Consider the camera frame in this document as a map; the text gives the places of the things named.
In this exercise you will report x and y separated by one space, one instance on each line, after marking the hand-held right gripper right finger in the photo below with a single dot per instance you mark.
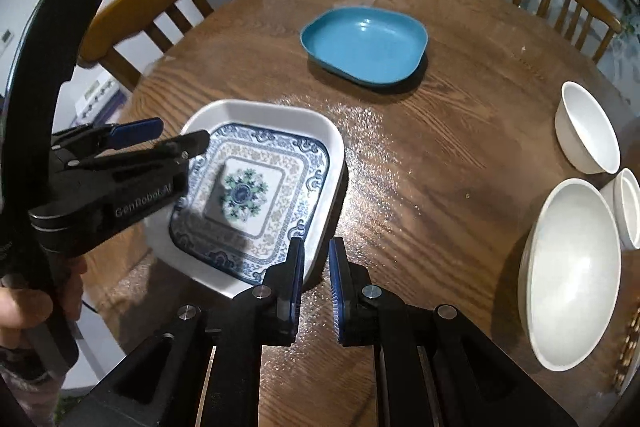
336 292

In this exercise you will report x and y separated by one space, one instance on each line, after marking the small white bowl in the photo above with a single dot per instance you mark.
590 132
630 207

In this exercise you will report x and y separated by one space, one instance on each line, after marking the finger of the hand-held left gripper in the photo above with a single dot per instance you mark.
135 130
190 142

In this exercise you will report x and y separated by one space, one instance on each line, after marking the person's left forearm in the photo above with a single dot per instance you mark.
25 387

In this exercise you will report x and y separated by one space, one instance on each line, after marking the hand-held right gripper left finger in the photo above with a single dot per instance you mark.
297 277

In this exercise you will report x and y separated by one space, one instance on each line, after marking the white printed box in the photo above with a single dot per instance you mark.
100 99

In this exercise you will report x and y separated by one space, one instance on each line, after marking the white blue patterned square plate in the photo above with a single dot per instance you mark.
280 167

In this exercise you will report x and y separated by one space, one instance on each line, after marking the wooden bead trivet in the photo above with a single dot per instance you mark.
627 342

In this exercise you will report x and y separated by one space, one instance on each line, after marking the person's left hand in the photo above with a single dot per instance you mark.
17 312

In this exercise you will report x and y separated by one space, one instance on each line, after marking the green vine plant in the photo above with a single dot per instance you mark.
629 24

